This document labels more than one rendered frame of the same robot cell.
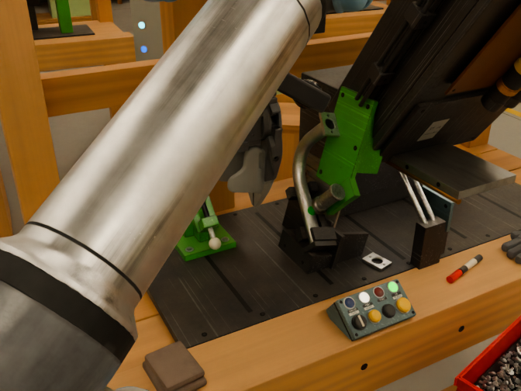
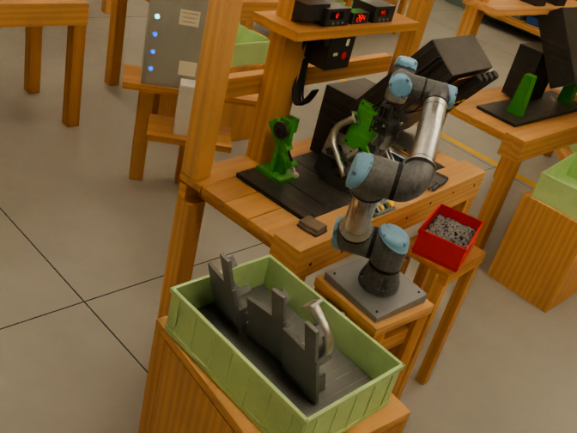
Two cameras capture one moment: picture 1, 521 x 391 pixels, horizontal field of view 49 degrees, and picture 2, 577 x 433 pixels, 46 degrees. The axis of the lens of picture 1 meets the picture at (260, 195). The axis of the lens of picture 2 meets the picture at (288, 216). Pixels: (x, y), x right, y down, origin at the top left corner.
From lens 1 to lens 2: 194 cm
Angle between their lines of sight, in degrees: 23
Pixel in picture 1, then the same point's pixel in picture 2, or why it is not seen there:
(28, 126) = (215, 107)
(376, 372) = not seen: hidden behind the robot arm
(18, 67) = (221, 77)
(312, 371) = not seen: hidden behind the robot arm
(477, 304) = (414, 206)
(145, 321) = (277, 210)
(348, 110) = (366, 112)
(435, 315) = (400, 209)
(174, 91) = (434, 130)
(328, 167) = (351, 138)
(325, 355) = not seen: hidden behind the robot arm
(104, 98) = (233, 92)
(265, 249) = (313, 179)
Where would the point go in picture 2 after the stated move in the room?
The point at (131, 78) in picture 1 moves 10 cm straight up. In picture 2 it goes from (247, 82) to (252, 59)
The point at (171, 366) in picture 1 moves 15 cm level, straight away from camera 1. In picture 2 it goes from (313, 223) to (294, 204)
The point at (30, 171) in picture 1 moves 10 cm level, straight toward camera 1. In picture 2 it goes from (209, 131) to (224, 143)
